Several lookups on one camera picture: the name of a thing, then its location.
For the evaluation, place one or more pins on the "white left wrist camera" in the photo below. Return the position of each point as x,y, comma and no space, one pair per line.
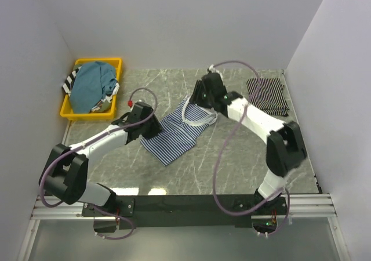
131,103

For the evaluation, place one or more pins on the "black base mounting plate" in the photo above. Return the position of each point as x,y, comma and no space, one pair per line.
183,211

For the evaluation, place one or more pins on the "black white striped tank top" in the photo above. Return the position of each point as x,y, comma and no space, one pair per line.
69,82

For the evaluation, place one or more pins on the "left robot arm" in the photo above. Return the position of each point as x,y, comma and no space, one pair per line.
65,174

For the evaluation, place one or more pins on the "blue white striped tank top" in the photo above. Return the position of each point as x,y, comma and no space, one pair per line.
180,130

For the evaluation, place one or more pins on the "light striped tank top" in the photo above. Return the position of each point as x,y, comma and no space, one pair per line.
105,103

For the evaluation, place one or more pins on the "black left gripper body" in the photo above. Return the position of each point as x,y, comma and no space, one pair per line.
150,127

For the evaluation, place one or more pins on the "teal tank top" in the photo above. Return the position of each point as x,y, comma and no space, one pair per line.
93,81

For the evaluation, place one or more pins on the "aluminium extrusion rail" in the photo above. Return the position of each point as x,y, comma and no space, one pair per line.
301,206

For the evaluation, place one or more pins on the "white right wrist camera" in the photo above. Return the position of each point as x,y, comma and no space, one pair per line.
213,69

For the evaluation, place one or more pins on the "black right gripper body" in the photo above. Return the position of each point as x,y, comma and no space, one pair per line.
200,97

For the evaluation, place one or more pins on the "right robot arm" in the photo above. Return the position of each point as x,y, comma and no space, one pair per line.
285,148

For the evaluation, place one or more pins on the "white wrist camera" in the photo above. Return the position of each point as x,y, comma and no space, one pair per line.
131,103
213,69

